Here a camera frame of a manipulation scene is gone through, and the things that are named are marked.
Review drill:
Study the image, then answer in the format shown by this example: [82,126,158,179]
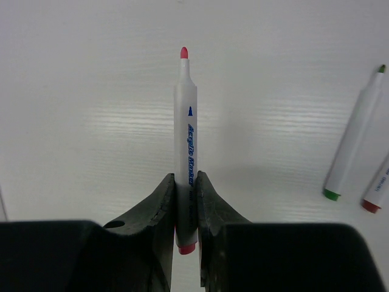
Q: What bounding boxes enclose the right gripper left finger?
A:
[103,173,176,291]

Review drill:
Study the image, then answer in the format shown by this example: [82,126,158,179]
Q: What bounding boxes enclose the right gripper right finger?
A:
[196,171,251,288]

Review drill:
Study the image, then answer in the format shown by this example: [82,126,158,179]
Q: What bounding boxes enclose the dark green marker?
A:
[323,64,387,201]

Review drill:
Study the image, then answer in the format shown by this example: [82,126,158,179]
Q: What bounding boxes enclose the brown marker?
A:
[361,155,388,214]

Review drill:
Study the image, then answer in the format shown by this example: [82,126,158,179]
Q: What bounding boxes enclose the pink marker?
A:
[174,47,198,255]

